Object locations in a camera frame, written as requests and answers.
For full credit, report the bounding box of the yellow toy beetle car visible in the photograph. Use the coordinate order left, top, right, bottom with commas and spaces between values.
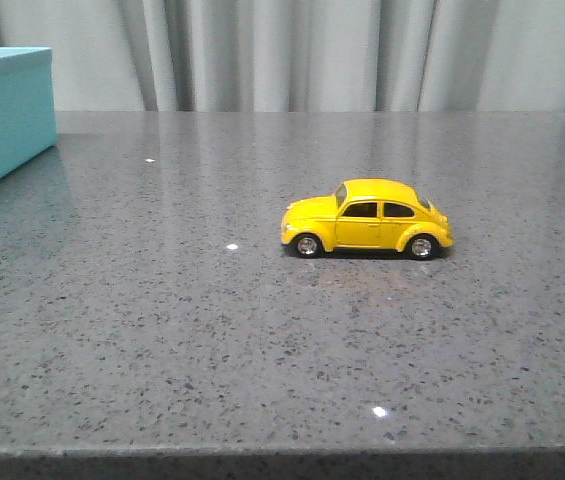
281, 178, 454, 260

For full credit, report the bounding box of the turquoise blue box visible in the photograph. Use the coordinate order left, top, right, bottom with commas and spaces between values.
0, 47, 58, 179

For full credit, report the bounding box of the grey white curtain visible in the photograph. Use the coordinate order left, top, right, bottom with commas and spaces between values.
0, 0, 565, 112

